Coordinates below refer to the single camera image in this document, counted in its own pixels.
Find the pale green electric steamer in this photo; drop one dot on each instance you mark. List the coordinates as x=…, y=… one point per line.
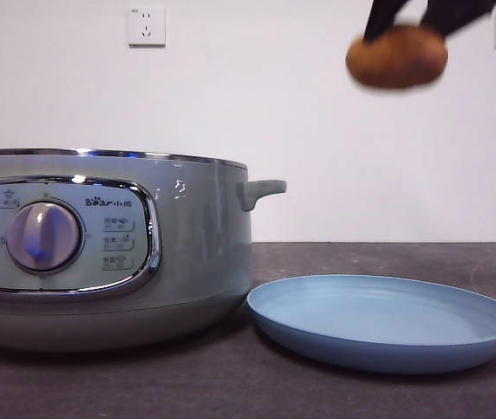
x=195, y=244

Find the brown potato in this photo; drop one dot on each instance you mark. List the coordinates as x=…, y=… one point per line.
x=396, y=59

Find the light blue round plate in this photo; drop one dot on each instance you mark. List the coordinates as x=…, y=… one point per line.
x=379, y=314

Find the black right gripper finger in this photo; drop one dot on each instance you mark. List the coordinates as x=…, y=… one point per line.
x=462, y=13
x=385, y=17

